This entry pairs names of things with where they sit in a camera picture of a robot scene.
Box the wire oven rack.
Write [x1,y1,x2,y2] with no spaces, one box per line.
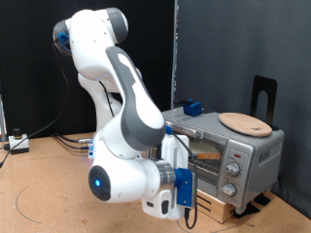
[195,151,225,178]

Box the black metal bookend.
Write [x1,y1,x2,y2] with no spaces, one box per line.
[250,75,280,131]

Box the black tape strip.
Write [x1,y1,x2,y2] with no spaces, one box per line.
[232,202,261,219]
[254,193,271,207]

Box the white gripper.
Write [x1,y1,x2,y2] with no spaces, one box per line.
[141,133,190,221]

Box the round wooden board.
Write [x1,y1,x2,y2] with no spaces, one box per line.
[218,112,273,138]

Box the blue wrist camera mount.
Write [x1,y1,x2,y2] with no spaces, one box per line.
[164,125,196,209]

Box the black cable with silver connector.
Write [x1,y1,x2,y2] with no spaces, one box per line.
[52,132,95,145]

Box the silver oven timer knob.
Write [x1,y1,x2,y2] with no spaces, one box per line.
[221,183,237,198]

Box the slatted wooden base block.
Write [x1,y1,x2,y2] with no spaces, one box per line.
[194,188,236,225]

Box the grey curtain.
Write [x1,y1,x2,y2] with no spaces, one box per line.
[176,0,311,219]

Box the long black hanging cable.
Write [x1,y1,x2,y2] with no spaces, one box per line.
[0,42,71,168]

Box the glass oven door with handle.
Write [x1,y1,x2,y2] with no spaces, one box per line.
[164,118,229,188]

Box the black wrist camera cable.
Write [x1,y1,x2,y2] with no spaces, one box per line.
[170,130,199,231]

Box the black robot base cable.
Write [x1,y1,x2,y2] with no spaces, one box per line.
[55,136,91,150]

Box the white power box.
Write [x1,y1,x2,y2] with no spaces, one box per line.
[8,127,30,155]

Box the black curtain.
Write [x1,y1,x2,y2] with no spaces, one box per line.
[0,0,178,140]

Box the silver toaster oven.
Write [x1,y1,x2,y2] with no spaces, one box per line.
[161,107,286,216]

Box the metal stand leg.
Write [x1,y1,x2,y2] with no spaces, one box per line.
[0,95,7,142]

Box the silver oven temperature knob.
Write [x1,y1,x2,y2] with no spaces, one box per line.
[225,161,241,178]

